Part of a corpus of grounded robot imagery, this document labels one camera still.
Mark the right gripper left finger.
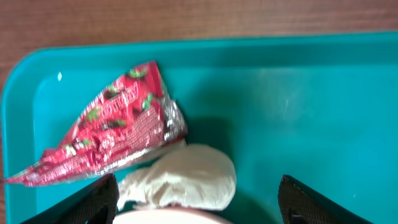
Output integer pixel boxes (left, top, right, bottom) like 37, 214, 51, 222
22, 174, 119, 224

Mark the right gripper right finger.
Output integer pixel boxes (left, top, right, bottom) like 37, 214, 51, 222
277, 175, 371, 224

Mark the large white dinner plate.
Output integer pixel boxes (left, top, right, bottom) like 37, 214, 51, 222
113, 207, 232, 224

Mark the red snack wrapper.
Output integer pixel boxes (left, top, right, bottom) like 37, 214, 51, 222
5, 61, 187, 187

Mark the white tissue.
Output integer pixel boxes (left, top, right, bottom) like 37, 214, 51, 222
117, 144, 237, 211

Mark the teal serving tray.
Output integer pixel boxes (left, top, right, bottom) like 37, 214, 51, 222
1, 32, 397, 223

